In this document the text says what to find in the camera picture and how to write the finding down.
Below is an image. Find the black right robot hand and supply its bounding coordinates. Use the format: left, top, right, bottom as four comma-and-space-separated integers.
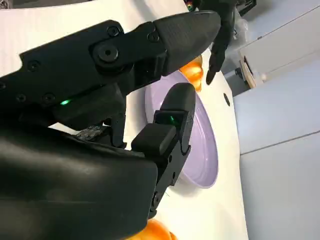
0, 9, 222, 240

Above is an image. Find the lilac plate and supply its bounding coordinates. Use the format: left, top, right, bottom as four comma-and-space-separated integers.
144, 68, 220, 190

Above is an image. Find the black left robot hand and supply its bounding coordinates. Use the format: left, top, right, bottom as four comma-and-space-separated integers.
193, 0, 237, 85

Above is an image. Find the orange and white bread roll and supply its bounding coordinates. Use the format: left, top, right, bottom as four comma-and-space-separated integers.
179, 54, 204, 94
146, 219, 177, 240

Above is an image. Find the grey desk partition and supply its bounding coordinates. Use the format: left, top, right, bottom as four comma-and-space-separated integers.
224, 59, 320, 240

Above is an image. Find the white cabinet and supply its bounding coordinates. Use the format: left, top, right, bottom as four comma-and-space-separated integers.
236, 4, 320, 88

